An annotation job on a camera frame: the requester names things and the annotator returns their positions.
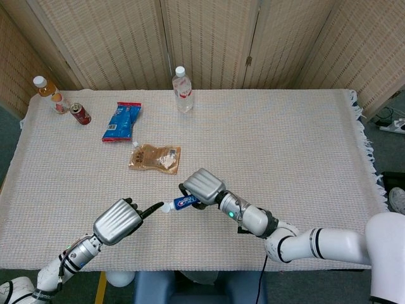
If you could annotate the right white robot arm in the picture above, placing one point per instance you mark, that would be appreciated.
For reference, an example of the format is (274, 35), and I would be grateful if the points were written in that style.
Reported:
(332, 244)

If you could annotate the clear water bottle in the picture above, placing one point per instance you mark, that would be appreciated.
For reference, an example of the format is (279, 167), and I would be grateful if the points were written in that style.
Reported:
(183, 95)

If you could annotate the red drink can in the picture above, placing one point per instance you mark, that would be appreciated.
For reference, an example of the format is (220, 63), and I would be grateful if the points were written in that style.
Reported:
(81, 115)

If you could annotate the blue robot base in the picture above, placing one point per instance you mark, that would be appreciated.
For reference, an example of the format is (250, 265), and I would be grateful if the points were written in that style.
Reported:
(158, 289)

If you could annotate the white round base part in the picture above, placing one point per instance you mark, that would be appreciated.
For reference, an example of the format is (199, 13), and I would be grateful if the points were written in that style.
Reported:
(120, 278)

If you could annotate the white power strip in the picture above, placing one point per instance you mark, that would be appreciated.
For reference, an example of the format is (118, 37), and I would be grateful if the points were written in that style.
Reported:
(392, 126)

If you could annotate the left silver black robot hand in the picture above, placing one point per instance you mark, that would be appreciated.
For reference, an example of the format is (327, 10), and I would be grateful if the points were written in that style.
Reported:
(117, 221)

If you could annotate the blue white toothpaste tube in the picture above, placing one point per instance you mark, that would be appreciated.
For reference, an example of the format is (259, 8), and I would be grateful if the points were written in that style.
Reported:
(184, 202)

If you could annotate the beige woven folding screen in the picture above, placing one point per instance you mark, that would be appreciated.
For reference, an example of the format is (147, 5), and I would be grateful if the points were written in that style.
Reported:
(120, 41)

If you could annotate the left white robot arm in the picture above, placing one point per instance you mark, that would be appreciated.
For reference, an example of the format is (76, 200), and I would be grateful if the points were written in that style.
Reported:
(74, 255)

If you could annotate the black box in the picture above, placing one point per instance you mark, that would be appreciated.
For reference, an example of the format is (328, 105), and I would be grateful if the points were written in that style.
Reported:
(394, 179)

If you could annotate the brown spout pouch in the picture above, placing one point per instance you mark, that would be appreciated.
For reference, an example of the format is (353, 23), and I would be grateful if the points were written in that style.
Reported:
(152, 158)

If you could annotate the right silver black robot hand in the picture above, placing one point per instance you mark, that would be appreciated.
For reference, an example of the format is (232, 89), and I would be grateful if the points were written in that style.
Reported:
(204, 185)

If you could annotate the white sneaker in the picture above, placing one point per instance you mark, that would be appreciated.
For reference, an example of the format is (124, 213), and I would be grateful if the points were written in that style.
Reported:
(398, 199)

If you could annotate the blue snack bag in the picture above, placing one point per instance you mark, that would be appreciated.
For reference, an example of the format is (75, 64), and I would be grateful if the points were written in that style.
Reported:
(120, 125)

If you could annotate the white woven tablecloth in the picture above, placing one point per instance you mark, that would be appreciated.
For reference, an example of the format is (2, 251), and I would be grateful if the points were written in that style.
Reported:
(269, 142)

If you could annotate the orange juice bottle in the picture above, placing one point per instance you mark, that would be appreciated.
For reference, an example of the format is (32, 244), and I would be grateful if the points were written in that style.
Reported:
(55, 99)

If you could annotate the metal screen hinge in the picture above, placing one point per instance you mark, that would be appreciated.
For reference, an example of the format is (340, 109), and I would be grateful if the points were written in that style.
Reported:
(249, 60)

